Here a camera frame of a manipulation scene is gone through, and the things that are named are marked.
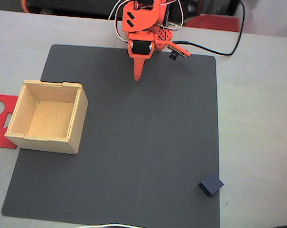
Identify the blue cube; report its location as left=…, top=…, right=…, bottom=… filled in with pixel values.
left=198, top=172, right=224, bottom=197

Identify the open wooden box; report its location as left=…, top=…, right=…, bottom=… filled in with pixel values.
left=4, top=80, right=89, bottom=155

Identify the dark grey mat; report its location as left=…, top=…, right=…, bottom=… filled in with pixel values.
left=1, top=44, right=220, bottom=228

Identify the red flat plastic piece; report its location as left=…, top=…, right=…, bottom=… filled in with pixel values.
left=185, top=13, right=240, bottom=33

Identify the red cutout sheet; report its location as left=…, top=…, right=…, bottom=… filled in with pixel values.
left=0, top=94, right=19, bottom=150

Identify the white servo cable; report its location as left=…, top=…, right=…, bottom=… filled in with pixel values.
left=166, top=0, right=184, bottom=30
left=114, top=2, right=129, bottom=40

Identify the wrist camera on orange mount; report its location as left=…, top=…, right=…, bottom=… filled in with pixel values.
left=166, top=39, right=191, bottom=61

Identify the black camera cable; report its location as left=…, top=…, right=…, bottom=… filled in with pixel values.
left=173, top=0, right=246, bottom=57

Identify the orange cable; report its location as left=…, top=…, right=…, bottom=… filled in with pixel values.
left=21, top=0, right=31, bottom=14

